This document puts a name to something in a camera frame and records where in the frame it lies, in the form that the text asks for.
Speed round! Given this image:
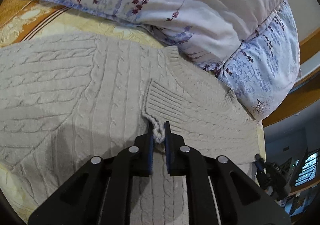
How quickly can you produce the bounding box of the beige cable knit sweater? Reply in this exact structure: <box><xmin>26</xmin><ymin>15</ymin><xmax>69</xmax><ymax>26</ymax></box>
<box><xmin>1</xmin><ymin>33</ymin><xmax>259</xmax><ymax>224</ymax></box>

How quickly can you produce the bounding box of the bright window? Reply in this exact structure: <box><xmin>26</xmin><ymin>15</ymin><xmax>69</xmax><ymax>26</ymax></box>
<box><xmin>295</xmin><ymin>151</ymin><xmax>319</xmax><ymax>186</ymax></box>

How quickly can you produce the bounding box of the pink floral pillow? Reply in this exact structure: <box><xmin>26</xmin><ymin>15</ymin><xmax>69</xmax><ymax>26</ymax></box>
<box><xmin>42</xmin><ymin>0</ymin><xmax>300</xmax><ymax>121</ymax></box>

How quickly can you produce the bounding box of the yellow patterned bed sheet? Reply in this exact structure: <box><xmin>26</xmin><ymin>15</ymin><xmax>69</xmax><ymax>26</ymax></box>
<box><xmin>1</xmin><ymin>0</ymin><xmax>265</xmax><ymax>222</ymax></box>

